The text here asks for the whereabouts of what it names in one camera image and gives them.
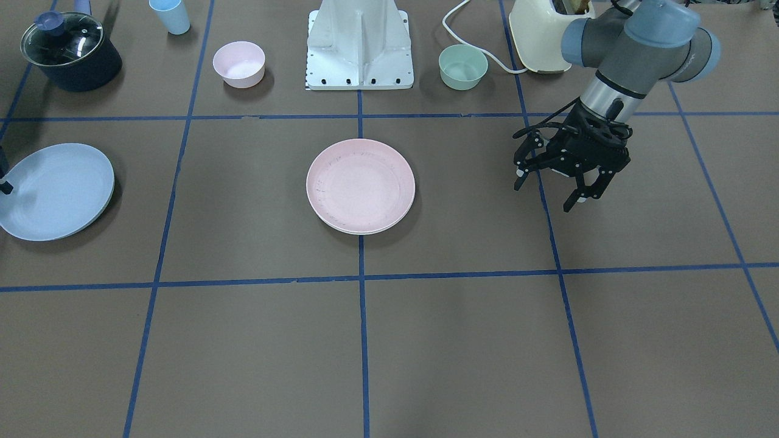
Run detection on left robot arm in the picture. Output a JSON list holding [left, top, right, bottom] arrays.
[[514, 1, 722, 212]]

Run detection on pink bowl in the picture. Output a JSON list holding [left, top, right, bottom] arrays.
[[212, 41, 265, 89]]

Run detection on light blue cup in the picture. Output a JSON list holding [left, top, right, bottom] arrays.
[[148, 0, 191, 35]]

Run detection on green bowl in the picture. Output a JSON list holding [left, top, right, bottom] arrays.
[[438, 44, 489, 91]]

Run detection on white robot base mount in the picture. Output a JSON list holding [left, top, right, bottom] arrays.
[[304, 1, 414, 91]]

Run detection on cream plate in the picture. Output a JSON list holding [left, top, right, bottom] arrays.
[[312, 203, 411, 235]]

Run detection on green plate under blue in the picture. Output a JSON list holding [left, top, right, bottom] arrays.
[[76, 178, 122, 233]]

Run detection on pink plate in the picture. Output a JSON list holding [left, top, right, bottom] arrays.
[[306, 139, 416, 212]]

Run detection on white toaster cable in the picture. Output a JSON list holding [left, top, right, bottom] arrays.
[[442, 0, 528, 75]]

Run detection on cream toaster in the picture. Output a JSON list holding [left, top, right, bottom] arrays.
[[508, 1, 596, 74]]

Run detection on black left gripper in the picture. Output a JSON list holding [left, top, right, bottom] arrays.
[[514, 100, 634, 213]]

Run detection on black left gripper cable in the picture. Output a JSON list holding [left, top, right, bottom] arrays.
[[512, 97, 634, 147]]

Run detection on dark blue pot with lid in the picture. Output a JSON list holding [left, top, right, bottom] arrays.
[[19, 1, 123, 92]]

